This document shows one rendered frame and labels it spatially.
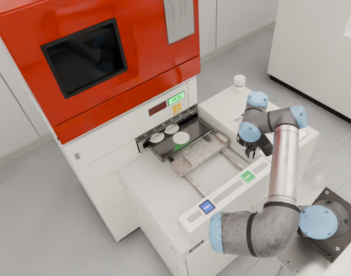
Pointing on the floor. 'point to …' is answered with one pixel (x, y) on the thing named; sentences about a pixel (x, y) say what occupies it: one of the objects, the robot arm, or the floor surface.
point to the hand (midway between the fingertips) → (252, 159)
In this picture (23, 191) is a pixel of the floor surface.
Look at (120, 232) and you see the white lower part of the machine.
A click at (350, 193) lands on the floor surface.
